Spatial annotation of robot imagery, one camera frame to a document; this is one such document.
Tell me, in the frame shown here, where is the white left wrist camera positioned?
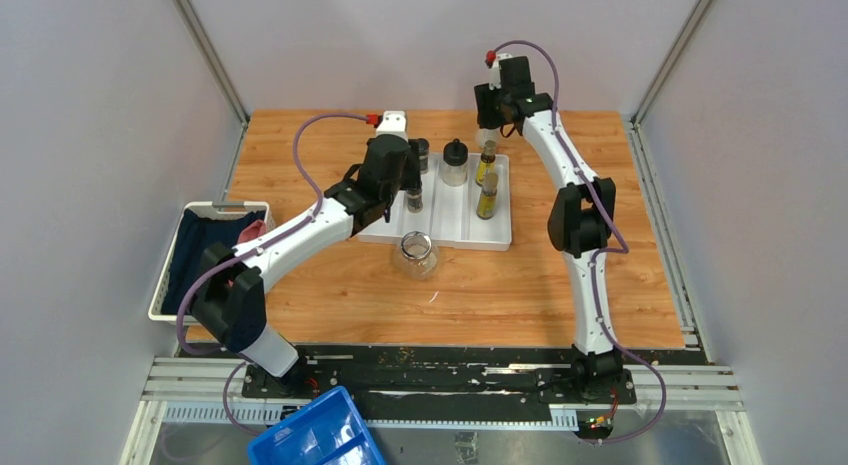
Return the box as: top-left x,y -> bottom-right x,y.
375,110 -> 408,140

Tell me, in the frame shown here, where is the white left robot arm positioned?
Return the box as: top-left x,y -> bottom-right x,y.
185,134 -> 422,398

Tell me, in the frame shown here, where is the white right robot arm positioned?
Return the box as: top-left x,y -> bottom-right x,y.
474,51 -> 623,403

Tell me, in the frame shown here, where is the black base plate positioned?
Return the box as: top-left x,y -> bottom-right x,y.
235,344 -> 637,422

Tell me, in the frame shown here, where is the clear glass jar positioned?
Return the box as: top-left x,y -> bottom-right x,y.
394,231 -> 439,280

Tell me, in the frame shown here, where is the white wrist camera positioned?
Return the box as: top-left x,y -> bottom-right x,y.
488,52 -> 512,90
375,110 -> 408,140

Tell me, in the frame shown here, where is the black-lid shaker jar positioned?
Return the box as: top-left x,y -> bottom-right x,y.
440,138 -> 469,187
475,128 -> 501,149

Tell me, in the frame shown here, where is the white laundry basket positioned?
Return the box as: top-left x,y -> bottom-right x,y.
148,201 -> 274,324

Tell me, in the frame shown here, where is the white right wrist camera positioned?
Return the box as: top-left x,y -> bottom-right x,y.
488,52 -> 512,90

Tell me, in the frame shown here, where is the blue plastic bin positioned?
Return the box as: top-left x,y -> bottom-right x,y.
247,386 -> 386,465

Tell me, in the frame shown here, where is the small spice bottle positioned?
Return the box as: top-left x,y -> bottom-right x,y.
405,188 -> 423,213
417,138 -> 430,175

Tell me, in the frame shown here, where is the dark blue cloth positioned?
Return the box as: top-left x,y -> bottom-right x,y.
161,210 -> 267,315

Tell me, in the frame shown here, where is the pink cloth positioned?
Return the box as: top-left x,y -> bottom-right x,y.
226,219 -> 268,290

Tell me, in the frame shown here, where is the white divided tray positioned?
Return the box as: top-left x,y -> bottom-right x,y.
357,152 -> 512,252

